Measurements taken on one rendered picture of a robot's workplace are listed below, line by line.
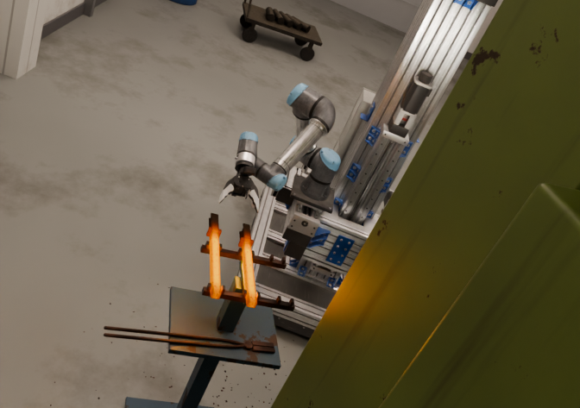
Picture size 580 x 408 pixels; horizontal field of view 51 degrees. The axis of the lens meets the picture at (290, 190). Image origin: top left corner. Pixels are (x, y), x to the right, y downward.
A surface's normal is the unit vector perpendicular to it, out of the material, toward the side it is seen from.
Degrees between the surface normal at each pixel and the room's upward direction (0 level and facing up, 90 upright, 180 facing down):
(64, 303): 0
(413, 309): 90
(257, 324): 0
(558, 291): 90
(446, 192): 90
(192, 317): 0
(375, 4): 90
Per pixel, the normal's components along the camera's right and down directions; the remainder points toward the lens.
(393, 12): -0.11, 0.49
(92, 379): 0.37, -0.79
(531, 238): -0.90, -0.15
